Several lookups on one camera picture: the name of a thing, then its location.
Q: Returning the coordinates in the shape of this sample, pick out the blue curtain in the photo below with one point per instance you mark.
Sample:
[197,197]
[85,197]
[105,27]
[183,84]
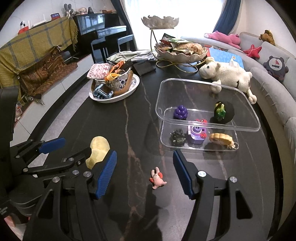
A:
[229,14]
[120,14]

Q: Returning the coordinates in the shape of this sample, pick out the white oval plate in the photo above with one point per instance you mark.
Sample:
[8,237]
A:
[133,87]

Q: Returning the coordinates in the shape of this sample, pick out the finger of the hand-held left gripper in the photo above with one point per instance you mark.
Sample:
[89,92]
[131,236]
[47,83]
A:
[52,143]
[67,163]

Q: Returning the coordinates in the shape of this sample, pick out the black green round toy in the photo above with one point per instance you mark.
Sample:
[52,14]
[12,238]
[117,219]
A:
[223,111]

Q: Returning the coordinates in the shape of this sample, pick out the red white dog figure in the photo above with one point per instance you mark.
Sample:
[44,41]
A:
[23,27]

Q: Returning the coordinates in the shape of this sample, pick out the pink plush bear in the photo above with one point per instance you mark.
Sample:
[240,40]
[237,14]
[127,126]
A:
[222,38]

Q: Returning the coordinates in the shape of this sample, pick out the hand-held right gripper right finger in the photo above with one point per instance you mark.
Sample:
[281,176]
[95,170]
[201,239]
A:
[182,171]

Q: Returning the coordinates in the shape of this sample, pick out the purple grape toy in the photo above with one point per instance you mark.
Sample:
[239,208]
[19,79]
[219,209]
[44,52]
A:
[180,112]

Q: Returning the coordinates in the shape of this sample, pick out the small red clock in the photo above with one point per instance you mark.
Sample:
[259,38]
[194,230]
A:
[55,16]

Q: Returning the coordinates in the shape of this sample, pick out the small beige plush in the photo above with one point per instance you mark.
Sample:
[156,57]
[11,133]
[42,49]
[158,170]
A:
[82,11]

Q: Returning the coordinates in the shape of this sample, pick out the blue black toy car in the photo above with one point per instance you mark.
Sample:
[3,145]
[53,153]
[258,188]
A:
[103,91]

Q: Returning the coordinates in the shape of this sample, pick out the brown patterned cloth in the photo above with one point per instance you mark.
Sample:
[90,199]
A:
[44,71]

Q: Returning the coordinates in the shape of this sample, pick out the red star plush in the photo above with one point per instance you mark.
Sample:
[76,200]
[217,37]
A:
[253,51]

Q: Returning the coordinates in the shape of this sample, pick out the white plush sheep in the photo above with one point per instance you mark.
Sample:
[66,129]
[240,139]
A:
[231,71]

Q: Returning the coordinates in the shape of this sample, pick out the navy sailboat pillow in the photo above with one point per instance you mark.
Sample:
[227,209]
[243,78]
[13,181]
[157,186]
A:
[276,67]

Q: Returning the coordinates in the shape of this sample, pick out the yellow chick toy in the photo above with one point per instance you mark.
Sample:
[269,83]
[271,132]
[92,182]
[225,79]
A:
[98,147]

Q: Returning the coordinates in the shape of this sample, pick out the clear plastic container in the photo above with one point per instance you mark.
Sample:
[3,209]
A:
[196,92]

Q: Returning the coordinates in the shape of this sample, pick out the black piano bench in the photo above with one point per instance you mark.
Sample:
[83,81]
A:
[104,44]

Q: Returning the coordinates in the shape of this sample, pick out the white low cabinet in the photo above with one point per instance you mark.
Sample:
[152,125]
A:
[55,92]

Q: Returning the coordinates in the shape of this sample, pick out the pile of snack packets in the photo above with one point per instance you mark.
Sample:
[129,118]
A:
[182,46]

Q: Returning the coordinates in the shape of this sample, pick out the grey foil bag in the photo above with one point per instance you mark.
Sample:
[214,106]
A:
[122,56]

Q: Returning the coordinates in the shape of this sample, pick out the black block toy vehicle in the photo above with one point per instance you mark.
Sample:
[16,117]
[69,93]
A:
[177,136]

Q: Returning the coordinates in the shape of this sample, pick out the flat black box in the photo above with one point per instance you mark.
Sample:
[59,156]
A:
[144,67]

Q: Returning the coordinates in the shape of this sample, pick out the black piano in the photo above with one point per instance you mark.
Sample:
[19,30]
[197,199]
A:
[92,23]

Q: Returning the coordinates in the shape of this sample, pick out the yellow plaid blanket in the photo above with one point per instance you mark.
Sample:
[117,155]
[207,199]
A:
[34,44]

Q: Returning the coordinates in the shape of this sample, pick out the grey plush bunny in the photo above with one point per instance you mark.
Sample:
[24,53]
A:
[68,9]

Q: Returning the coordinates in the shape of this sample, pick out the grey curved sofa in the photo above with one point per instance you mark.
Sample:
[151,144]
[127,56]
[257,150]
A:
[272,92]

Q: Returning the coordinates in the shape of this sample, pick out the patterned cloth pouch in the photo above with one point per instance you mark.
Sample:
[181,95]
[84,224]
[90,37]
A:
[98,70]

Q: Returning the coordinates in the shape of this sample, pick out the white router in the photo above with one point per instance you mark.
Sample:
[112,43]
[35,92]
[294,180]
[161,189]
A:
[40,24]

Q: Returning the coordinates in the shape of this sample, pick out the floral ceramic bowl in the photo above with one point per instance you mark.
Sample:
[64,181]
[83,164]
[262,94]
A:
[120,84]

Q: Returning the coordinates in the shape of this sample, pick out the dark cone ornament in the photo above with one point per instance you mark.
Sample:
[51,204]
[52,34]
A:
[90,10]

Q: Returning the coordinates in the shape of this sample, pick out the small pink figurine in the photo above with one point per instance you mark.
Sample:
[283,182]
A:
[157,178]

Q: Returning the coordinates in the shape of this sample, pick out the orange plastic toy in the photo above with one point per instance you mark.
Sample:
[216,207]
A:
[115,67]

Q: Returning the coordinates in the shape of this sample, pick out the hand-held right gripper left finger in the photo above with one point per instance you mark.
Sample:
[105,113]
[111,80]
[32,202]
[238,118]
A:
[106,171]

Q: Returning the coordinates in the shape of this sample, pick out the black marble desktop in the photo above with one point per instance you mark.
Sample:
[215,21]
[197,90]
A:
[129,129]

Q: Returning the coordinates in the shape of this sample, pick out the brown plush bear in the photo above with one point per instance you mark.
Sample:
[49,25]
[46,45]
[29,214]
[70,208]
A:
[267,37]

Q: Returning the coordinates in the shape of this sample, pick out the purple toy camera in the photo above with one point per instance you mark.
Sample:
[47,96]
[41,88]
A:
[197,134]

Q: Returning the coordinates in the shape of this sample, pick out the silver two-tier leaf stand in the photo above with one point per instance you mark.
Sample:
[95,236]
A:
[159,22]

